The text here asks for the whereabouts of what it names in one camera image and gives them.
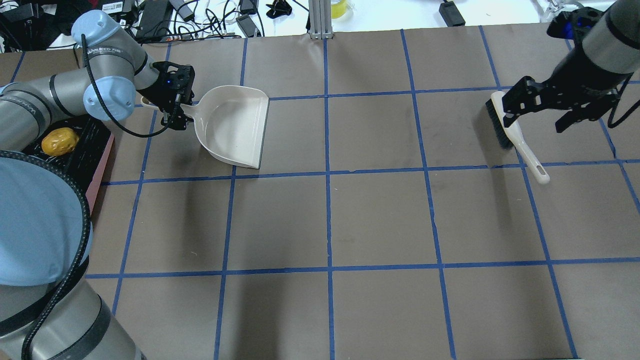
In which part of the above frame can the black power brick top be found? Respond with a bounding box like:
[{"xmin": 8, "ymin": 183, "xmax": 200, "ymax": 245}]
[{"xmin": 135, "ymin": 0, "xmax": 172, "ymax": 43}]

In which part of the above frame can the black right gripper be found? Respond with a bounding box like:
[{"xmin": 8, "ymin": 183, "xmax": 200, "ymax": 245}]
[{"xmin": 502, "ymin": 50, "xmax": 632, "ymax": 133}]

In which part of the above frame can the black lined trash bin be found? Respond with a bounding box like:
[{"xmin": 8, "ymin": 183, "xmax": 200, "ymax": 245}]
[{"xmin": 22, "ymin": 115, "xmax": 115, "ymax": 213}]

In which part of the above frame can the aluminium frame post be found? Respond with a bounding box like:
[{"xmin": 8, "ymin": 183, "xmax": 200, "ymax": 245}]
[{"xmin": 308, "ymin": 0, "xmax": 334, "ymax": 40}]

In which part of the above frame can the yellow toy potato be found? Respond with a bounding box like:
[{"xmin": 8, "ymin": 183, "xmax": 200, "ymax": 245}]
[{"xmin": 40, "ymin": 127, "xmax": 80, "ymax": 157}]

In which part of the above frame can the yellow tape roll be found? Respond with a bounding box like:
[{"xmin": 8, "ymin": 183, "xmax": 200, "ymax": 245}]
[{"xmin": 330, "ymin": 0, "xmax": 353, "ymax": 20}]

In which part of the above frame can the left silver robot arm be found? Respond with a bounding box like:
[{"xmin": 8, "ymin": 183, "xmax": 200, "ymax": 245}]
[{"xmin": 0, "ymin": 9, "xmax": 195, "ymax": 360}]

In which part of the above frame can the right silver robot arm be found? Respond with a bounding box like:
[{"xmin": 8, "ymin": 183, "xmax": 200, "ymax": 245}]
[{"xmin": 501, "ymin": 0, "xmax": 639, "ymax": 133}]

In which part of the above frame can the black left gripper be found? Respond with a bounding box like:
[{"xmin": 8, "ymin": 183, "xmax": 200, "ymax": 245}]
[{"xmin": 137, "ymin": 61, "xmax": 195, "ymax": 131}]

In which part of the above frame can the beige hand brush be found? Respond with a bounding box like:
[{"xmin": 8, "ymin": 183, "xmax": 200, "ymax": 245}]
[{"xmin": 485, "ymin": 91, "xmax": 551, "ymax": 185}]

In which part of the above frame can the beige plastic dustpan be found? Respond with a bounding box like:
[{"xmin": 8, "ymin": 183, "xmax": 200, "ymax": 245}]
[{"xmin": 140, "ymin": 85, "xmax": 271, "ymax": 170}]

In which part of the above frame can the black power adapter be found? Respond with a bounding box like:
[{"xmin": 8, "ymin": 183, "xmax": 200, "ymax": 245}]
[{"xmin": 438, "ymin": 0, "xmax": 466, "ymax": 27}]

